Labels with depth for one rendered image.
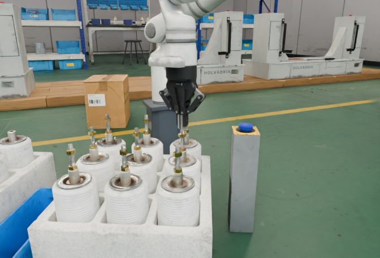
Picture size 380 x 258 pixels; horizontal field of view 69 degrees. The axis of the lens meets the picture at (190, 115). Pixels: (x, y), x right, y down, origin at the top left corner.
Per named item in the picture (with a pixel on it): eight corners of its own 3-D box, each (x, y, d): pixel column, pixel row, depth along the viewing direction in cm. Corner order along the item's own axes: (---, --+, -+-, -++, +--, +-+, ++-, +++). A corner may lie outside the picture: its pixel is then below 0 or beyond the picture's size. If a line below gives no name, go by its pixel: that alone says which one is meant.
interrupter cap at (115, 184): (109, 195, 58) (109, 192, 57) (107, 178, 64) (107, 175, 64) (146, 188, 60) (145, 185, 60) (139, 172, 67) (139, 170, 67)
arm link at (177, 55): (146, 67, 62) (144, 38, 60) (174, 62, 71) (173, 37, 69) (180, 68, 57) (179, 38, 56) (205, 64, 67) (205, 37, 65)
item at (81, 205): (76, 268, 62) (66, 197, 56) (54, 249, 67) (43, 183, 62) (111, 243, 69) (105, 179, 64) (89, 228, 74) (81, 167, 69)
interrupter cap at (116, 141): (100, 149, 81) (100, 147, 80) (94, 141, 87) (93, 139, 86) (125, 144, 85) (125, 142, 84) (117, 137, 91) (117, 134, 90)
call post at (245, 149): (227, 216, 90) (231, 126, 81) (249, 218, 90) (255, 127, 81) (229, 232, 83) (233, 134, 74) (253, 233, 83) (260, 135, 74)
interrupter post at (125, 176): (121, 186, 61) (120, 173, 60) (119, 181, 63) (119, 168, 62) (132, 185, 62) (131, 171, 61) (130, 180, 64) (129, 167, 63)
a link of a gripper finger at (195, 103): (198, 94, 64) (183, 108, 67) (203, 99, 63) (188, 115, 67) (204, 91, 66) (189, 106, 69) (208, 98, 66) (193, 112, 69)
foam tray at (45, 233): (101, 198, 100) (96, 152, 95) (208, 201, 98) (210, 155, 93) (39, 295, 63) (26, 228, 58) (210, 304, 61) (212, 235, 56)
